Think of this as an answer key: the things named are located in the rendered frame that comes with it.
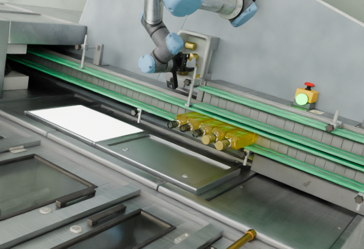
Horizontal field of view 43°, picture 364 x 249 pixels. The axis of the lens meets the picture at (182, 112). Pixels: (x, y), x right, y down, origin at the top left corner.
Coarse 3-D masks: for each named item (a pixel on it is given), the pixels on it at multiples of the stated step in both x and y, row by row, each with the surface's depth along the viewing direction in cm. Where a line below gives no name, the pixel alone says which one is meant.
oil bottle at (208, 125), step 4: (212, 120) 186; (216, 120) 188; (200, 124) 179; (204, 124) 178; (208, 124) 179; (212, 124) 180; (216, 124) 181; (220, 124) 184; (204, 128) 177; (208, 128) 177; (212, 128) 178; (208, 132) 177; (200, 136) 179
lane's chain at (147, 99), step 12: (36, 60) 257; (48, 60) 251; (72, 72) 242; (96, 84) 234; (108, 84) 229; (132, 96) 222; (144, 96) 218; (168, 108) 211; (180, 108) 207; (264, 144) 187; (276, 144) 184; (300, 156) 179; (312, 156) 177; (324, 168) 175; (336, 168) 172; (348, 168) 170; (360, 180) 168
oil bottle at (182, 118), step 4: (188, 112) 193; (192, 112) 194; (196, 112) 195; (176, 116) 184; (180, 116) 184; (184, 116) 185; (188, 116) 186; (192, 116) 188; (180, 120) 183; (184, 120) 183; (180, 124) 183; (176, 128) 185
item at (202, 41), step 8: (184, 32) 207; (192, 32) 204; (184, 40) 213; (192, 40) 213; (200, 40) 211; (208, 40) 200; (184, 48) 215; (200, 48) 211; (208, 48) 201; (200, 56) 212; (200, 64) 212; (176, 72) 215; (192, 72) 215; (200, 72) 212; (184, 80) 209
